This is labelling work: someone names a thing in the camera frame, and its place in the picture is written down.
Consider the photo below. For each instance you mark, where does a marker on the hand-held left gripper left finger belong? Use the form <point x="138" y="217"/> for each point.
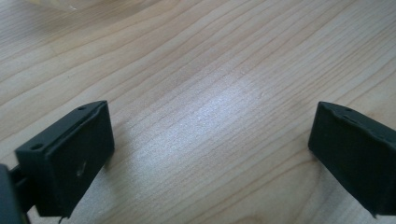
<point x="71" y="155"/>

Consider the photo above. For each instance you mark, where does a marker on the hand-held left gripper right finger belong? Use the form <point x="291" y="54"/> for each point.
<point x="358" y="155"/>

